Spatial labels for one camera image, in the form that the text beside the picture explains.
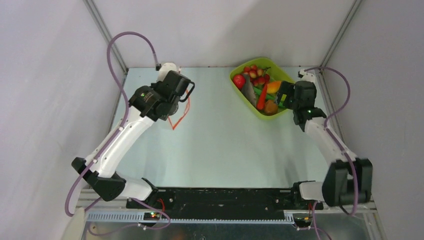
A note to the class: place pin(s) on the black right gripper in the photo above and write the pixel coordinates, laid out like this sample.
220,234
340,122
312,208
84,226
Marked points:
285,95

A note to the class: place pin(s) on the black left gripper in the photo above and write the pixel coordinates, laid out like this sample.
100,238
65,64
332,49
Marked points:
155,85

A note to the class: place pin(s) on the clear zip bag orange zipper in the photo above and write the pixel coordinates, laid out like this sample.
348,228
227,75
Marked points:
174,122

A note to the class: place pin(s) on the red chili pepper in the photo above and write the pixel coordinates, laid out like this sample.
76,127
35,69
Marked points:
260,104

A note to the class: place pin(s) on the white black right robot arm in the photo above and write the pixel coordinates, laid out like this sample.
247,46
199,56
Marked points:
348,180

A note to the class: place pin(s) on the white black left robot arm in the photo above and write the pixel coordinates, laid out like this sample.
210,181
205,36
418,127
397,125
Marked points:
149,103

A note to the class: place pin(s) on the orange yellow mango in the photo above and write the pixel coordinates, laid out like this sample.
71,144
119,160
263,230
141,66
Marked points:
273,87

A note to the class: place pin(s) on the green cucumber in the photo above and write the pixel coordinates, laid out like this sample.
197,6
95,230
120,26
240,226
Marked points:
258,92

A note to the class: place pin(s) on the green plastic bin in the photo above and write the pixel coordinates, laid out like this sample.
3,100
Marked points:
276,74

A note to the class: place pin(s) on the red cherry bunch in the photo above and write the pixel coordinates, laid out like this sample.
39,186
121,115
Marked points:
258,76

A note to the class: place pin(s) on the dark grey fish toy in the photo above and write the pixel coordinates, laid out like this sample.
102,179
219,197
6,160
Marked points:
248,90

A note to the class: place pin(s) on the red apple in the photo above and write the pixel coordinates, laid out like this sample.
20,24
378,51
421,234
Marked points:
239,81

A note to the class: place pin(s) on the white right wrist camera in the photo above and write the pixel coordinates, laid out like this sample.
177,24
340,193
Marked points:
306,76

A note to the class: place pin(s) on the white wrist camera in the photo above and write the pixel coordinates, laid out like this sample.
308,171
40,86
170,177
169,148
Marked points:
165,68
306,76

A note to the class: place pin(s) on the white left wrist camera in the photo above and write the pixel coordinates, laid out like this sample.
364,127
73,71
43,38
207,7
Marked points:
165,68

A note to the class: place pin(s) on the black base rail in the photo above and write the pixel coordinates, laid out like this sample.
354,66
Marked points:
225,203

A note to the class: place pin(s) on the grey cable duct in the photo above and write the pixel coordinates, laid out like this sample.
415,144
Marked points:
144,217

